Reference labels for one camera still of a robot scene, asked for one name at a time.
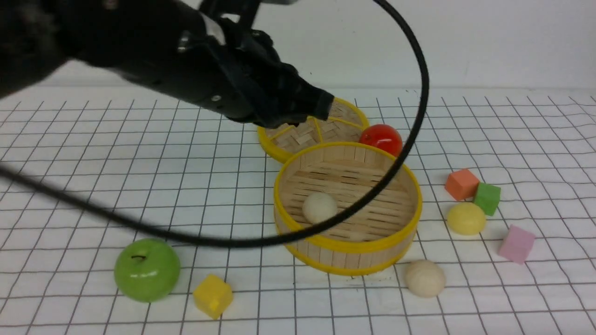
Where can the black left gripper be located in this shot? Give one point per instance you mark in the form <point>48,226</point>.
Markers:
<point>234,70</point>

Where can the white bun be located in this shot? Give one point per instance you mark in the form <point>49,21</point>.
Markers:
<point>318,207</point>
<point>425,278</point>

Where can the yellow bun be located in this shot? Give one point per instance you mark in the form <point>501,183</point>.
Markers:
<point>466,219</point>

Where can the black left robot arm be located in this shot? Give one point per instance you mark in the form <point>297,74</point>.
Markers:
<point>143,41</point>

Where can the bamboo steamer lid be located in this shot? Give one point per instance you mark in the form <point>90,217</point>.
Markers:
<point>345,123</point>

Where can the red tomato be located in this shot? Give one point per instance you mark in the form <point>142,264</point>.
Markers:
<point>384,137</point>

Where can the green apple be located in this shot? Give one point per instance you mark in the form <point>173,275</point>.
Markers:
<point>147,270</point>

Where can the yellow foam cube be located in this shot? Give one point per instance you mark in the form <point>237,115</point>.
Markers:
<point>213,296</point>

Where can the orange foam cube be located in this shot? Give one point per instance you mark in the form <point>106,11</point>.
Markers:
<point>462,184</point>

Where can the green foam cube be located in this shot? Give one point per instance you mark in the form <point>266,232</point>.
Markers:
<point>487,197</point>

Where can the pink foam cube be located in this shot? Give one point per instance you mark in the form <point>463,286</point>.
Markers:
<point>517,245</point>

